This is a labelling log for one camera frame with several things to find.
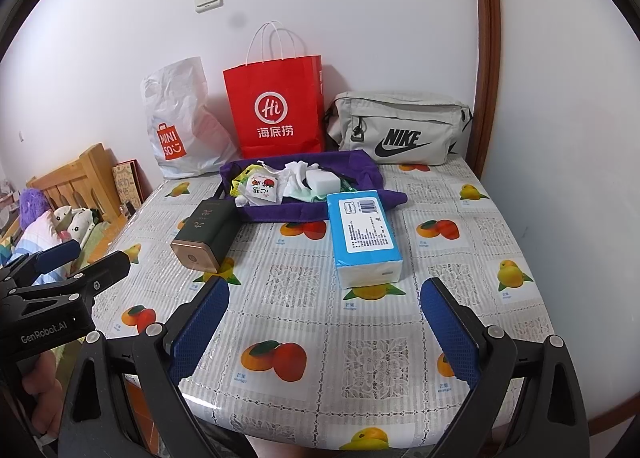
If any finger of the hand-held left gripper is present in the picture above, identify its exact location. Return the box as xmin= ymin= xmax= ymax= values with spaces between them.
xmin=10 ymin=251 xmax=132 ymax=301
xmin=0 ymin=238 xmax=82 ymax=289

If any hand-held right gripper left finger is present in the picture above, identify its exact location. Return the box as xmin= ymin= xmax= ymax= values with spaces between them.
xmin=60 ymin=277 xmax=261 ymax=458

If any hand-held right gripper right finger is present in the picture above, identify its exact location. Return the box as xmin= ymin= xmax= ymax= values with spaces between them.
xmin=420 ymin=277 xmax=591 ymax=458

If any purple cloth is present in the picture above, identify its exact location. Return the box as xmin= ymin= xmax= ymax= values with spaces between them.
xmin=219 ymin=149 xmax=408 ymax=225

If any yellow mesh pouch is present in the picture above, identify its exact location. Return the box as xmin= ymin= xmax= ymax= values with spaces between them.
xmin=231 ymin=164 xmax=258 ymax=199

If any white snack sachet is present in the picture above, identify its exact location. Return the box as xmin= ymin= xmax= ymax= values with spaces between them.
xmin=239 ymin=175 xmax=279 ymax=202

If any white sponge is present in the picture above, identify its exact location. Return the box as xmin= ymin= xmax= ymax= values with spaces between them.
xmin=305 ymin=168 xmax=345 ymax=197

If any person's left hand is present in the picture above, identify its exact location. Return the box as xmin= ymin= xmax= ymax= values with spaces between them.
xmin=20 ymin=352 xmax=67 ymax=440

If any white spotted plush toy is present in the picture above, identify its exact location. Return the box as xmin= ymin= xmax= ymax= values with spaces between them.
xmin=50 ymin=205 xmax=101 ymax=246

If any purple plush toy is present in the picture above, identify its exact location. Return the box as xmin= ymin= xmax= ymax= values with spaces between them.
xmin=19 ymin=188 xmax=52 ymax=228

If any fruit print tablecloth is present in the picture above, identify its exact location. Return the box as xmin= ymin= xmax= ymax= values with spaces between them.
xmin=92 ymin=158 xmax=556 ymax=454

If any wooden headboard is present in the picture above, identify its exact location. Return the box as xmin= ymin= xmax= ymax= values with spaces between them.
xmin=27 ymin=142 xmax=123 ymax=224

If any illustrated cover book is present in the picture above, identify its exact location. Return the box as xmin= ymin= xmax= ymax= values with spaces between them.
xmin=111 ymin=159 xmax=151 ymax=204

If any dark green tin box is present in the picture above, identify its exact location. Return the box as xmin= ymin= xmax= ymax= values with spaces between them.
xmin=170 ymin=198 xmax=238 ymax=276

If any blue tissue pack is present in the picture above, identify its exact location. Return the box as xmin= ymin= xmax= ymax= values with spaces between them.
xmin=326 ymin=189 xmax=405 ymax=287

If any white plastic shopping bag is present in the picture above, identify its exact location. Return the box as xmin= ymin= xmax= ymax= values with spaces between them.
xmin=141 ymin=57 xmax=241 ymax=180

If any grey waist bag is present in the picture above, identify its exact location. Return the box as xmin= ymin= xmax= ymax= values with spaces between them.
xmin=325 ymin=91 xmax=473 ymax=166

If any red paper shopping bag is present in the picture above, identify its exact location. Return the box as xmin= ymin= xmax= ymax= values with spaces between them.
xmin=222 ymin=21 xmax=326 ymax=159

